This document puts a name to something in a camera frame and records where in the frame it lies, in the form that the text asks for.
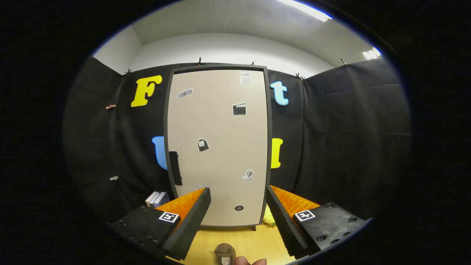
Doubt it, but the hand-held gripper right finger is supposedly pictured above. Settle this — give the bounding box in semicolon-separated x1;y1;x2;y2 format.
265;185;369;259

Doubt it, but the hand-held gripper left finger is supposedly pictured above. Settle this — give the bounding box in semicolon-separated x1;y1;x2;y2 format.
110;187;212;261

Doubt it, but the brown fuzzy shoe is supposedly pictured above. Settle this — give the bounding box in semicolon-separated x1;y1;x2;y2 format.
215;243;237;265

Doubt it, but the dark grey shoe cabinet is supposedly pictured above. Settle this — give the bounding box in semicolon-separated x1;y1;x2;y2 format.
163;63;273;232

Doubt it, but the beige shoe cabinet door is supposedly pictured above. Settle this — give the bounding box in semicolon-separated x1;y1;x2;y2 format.
167;69;268;227

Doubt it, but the yellow plush toy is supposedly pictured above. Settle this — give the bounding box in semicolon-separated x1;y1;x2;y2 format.
262;206;276;227

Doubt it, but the black backdrop cloth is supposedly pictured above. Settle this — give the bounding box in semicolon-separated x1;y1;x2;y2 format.
63;55;412;236

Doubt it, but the small ceiling light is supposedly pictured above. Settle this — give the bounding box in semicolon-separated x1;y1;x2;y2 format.
362;47;382;60

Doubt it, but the long ceiling light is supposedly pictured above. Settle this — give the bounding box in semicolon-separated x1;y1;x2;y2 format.
276;0;333;22

